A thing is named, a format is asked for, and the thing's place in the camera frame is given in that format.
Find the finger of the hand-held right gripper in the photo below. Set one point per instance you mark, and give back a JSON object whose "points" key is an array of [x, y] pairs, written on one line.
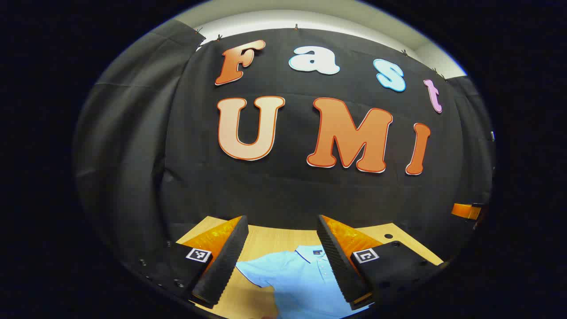
{"points": [[465, 211]]}

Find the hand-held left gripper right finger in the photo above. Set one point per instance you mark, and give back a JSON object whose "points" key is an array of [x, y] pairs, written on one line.
{"points": [[336, 261]]}

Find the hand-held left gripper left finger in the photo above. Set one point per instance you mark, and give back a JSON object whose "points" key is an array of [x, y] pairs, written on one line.
{"points": [[230, 252]]}

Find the light blue T-shirt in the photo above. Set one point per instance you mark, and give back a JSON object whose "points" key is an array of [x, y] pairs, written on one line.
{"points": [[301, 283]]}

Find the black backdrop cloth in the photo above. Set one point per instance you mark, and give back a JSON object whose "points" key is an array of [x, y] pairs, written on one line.
{"points": [[288, 190]]}

